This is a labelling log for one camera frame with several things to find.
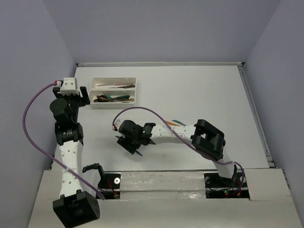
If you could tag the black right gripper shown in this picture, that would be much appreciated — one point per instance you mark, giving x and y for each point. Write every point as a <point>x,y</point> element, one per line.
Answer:
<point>124,141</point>

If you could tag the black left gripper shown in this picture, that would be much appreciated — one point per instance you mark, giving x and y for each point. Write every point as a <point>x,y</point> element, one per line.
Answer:
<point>82,101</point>

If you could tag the dark blue plastic knife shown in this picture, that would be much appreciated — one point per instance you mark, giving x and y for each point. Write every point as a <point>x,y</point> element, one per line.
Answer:
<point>132,144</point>

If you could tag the black spoon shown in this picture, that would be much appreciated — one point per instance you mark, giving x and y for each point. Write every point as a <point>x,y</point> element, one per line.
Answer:
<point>103,98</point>

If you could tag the teal plastic spoon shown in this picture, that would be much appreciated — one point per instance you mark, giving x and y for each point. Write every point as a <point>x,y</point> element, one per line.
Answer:
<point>104,98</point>

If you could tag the gold spoon teal handle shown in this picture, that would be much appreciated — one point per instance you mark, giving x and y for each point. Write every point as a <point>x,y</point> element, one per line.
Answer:
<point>124,97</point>

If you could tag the teal plastic knife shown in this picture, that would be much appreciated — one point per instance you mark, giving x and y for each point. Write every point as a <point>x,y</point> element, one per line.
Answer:
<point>178,122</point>

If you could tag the knife with pink handle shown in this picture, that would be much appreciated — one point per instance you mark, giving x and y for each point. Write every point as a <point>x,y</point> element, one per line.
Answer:
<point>108,84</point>

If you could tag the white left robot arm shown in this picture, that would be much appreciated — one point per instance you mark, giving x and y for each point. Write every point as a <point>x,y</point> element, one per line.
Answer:
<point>75,206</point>

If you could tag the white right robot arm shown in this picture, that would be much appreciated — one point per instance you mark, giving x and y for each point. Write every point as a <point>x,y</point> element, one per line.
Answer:
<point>207,140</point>

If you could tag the white front utensil tray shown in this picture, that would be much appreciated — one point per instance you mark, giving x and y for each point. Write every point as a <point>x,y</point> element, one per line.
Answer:
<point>114,104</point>

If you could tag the white utensil tray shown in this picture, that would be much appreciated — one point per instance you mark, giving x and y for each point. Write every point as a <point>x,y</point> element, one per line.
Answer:
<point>114,104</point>
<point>98,80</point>

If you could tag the white rear utensil tray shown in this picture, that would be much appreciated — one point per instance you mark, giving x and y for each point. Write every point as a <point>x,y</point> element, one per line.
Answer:
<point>98,80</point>

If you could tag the white foam front panel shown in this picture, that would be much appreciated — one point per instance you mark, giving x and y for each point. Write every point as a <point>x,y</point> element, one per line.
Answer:
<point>178,200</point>

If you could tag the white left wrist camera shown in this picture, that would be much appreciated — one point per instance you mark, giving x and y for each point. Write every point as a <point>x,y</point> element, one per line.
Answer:
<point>67,86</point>

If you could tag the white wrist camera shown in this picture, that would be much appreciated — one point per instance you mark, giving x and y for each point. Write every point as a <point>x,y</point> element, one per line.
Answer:
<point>67,86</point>
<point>116,127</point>

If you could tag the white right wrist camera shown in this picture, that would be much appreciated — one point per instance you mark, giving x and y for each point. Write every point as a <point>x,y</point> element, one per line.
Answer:
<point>116,127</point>

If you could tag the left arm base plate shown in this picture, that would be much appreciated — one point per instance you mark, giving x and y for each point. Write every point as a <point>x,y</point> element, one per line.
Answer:
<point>110,186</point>

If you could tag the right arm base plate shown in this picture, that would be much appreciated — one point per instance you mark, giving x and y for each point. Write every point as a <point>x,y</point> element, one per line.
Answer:
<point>217,188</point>

